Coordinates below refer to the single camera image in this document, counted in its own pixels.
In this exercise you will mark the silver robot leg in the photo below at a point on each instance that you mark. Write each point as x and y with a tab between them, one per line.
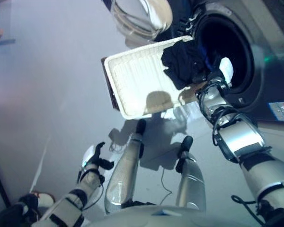
123	175
190	179

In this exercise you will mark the brown wooden stool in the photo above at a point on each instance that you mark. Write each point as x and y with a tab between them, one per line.
110	89

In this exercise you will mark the grey robot torso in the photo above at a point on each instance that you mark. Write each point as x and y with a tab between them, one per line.
170	216

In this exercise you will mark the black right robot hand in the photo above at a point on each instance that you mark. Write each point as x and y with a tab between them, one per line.
226	69

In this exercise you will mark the white slatted laundry basket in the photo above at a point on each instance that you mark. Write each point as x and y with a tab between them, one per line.
137	78

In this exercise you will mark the silver right robot leg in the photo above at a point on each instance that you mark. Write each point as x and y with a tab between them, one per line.
190	179

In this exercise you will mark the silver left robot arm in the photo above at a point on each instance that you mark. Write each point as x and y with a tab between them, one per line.
68	203

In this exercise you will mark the colourful energy label sticker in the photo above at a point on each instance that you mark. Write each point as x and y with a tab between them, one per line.
282	111

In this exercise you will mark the white board with black edge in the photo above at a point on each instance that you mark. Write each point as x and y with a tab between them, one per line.
0	179

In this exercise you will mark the round glass washing machine door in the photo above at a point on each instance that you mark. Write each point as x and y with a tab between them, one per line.
142	19

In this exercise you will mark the silver left robot leg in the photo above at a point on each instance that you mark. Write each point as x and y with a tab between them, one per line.
123	175

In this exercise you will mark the dark grey washing machine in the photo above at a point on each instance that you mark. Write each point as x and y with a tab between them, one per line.
262	47

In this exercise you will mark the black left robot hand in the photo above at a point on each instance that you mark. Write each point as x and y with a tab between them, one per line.
94	158

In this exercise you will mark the black garment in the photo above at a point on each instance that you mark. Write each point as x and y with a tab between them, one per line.
182	63

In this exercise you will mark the white red sneaker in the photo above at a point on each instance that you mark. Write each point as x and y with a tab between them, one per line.
46	198

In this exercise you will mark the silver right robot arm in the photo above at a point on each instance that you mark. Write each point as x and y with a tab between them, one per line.
241	137

